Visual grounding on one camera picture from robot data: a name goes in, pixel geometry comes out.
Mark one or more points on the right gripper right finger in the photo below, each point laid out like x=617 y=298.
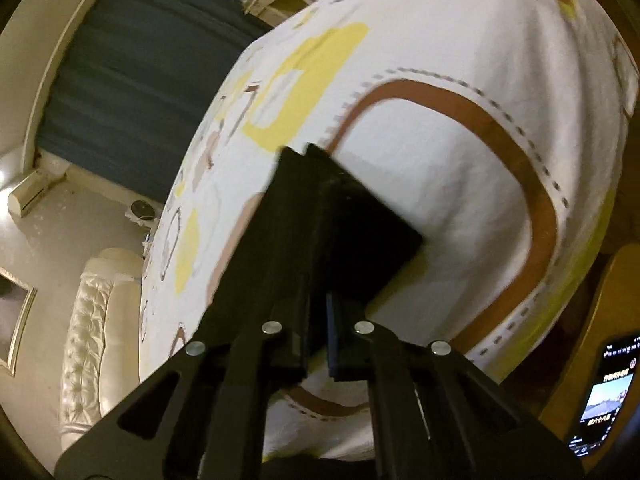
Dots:
x=435 y=415

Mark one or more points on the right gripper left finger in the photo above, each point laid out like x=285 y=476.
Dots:
x=200 y=416

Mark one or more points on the black pants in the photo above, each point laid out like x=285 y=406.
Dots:
x=319 y=248

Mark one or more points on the cream tufted headboard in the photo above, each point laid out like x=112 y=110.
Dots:
x=101 y=356

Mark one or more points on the smartphone with lit screen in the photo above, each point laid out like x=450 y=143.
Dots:
x=609 y=387

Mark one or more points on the small desk fan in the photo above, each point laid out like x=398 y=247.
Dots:
x=140 y=211

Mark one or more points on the patterned white bed sheet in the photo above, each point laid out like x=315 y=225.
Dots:
x=496 y=127

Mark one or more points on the dark teal curtain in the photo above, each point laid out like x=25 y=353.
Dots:
x=135 y=83

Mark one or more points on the framed wall picture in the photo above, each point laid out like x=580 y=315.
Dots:
x=16 y=299

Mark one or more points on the wall air conditioner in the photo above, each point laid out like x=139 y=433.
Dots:
x=29 y=190

